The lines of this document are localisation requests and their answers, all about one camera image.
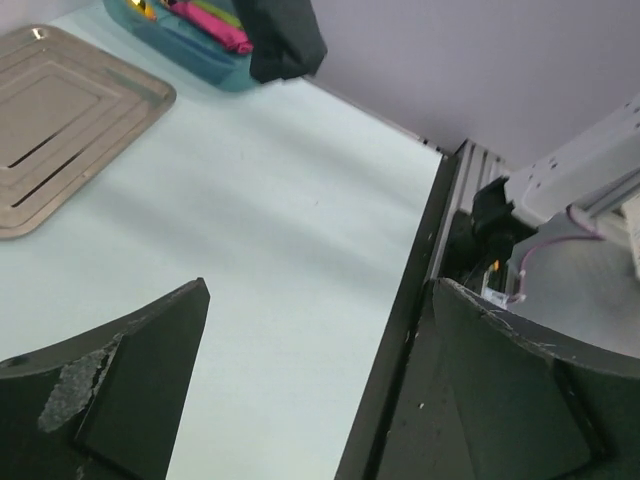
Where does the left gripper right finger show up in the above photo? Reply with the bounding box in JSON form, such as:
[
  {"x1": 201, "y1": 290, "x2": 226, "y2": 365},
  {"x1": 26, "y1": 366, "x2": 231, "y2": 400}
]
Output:
[{"x1": 387, "y1": 279, "x2": 639, "y2": 479}]

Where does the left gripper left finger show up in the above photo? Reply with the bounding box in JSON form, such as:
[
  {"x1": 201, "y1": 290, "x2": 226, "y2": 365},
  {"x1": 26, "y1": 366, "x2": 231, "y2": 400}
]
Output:
[{"x1": 1, "y1": 278, "x2": 210, "y2": 479}]

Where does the black paper napkin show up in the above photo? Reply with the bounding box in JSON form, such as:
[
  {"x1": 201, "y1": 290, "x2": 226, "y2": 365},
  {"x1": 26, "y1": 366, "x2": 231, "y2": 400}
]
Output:
[{"x1": 233, "y1": 0, "x2": 327, "y2": 84}]

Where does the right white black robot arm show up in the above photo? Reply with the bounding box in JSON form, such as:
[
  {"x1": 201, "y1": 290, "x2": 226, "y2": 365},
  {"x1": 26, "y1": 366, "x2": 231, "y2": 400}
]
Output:
[{"x1": 471, "y1": 97, "x2": 639, "y2": 248}]

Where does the pink rolled napkin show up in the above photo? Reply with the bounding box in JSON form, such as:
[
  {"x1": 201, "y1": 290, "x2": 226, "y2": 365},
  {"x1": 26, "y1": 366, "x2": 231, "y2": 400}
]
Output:
[{"x1": 167, "y1": 1, "x2": 253, "y2": 55}]

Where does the green rolled napkin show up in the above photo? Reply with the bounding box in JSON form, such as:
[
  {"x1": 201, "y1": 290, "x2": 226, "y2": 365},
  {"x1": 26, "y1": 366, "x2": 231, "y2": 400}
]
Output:
[{"x1": 193, "y1": 0, "x2": 243, "y2": 29}]

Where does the stainless steel tray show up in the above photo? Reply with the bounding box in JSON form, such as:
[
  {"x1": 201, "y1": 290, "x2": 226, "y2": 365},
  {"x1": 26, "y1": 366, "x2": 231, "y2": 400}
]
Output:
[{"x1": 1, "y1": 24, "x2": 177, "y2": 239}]

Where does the teal plastic bin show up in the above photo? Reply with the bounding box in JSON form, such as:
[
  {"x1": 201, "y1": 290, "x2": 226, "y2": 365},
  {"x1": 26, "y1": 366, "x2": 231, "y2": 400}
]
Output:
[{"x1": 104, "y1": 1, "x2": 258, "y2": 93}]

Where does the yellow utensil in bin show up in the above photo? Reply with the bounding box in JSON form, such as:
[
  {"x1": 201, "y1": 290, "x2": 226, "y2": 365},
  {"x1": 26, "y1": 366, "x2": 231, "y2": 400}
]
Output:
[{"x1": 128, "y1": 0, "x2": 156, "y2": 21}]

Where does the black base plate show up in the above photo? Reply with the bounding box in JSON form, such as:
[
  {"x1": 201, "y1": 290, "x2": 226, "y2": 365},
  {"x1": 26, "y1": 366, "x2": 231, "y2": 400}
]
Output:
[{"x1": 334, "y1": 149, "x2": 501, "y2": 480}]

